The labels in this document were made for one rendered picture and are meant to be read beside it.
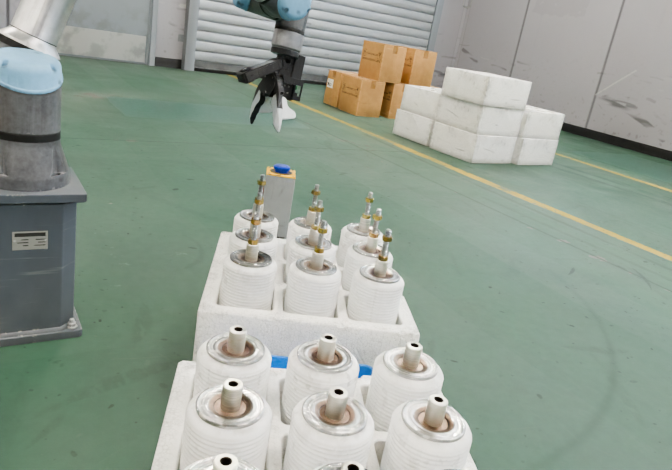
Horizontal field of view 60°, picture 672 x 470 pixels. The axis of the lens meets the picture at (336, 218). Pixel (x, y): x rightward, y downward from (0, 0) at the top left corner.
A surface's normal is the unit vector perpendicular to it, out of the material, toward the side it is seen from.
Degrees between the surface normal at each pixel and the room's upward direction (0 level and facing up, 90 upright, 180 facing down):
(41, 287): 90
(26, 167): 73
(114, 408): 0
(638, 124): 90
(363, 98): 90
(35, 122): 90
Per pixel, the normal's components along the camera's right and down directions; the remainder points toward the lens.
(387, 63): 0.54, 0.35
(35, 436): 0.17, -0.94
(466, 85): -0.83, 0.04
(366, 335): 0.08, 0.32
